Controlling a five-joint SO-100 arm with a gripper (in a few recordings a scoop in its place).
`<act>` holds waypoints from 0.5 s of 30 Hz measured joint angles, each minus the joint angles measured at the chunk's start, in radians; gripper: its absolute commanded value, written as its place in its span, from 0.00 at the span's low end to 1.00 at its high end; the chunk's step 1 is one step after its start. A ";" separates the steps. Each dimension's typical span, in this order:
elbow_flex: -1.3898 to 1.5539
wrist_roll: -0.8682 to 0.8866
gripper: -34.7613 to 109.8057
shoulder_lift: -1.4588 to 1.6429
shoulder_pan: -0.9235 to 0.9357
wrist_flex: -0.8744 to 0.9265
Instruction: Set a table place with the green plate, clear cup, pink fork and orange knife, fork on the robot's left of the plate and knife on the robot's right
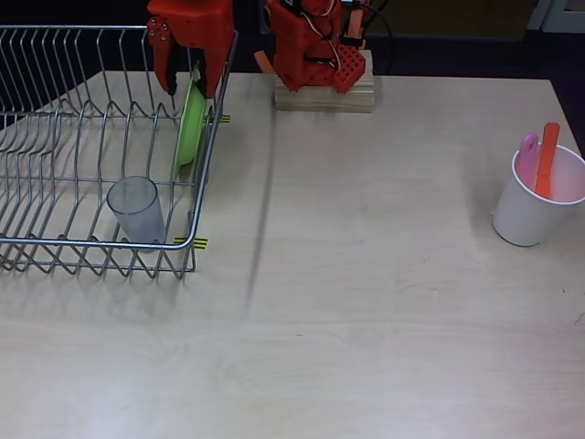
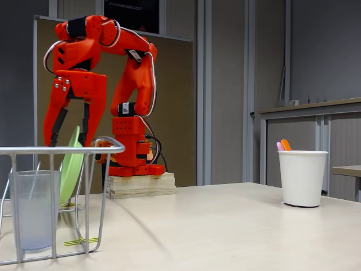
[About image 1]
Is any black cable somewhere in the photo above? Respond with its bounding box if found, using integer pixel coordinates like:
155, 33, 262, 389
363, 0, 394, 77

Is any pink plastic fork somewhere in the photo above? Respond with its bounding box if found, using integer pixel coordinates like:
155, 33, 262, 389
518, 132, 540, 193

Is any white paper cup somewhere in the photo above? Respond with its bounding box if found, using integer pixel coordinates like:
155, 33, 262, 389
492, 143, 585, 248

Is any grey translucent plastic cup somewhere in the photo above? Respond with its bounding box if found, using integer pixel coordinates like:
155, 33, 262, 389
106, 177, 168, 253

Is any wooden block base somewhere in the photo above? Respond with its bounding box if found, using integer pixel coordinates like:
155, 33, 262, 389
272, 48, 377, 114

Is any metal wire dish rack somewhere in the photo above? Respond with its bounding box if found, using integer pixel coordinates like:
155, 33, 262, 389
0, 25, 240, 281

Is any orange plastic knife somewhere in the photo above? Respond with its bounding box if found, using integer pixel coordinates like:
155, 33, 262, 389
533, 122, 561, 200

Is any brown partition board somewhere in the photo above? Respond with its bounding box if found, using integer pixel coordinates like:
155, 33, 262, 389
365, 0, 536, 43

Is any green plastic plate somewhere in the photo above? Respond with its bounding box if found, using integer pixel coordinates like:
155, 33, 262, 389
169, 61, 214, 182

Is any orange clamp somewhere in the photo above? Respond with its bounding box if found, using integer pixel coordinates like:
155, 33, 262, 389
253, 0, 277, 74

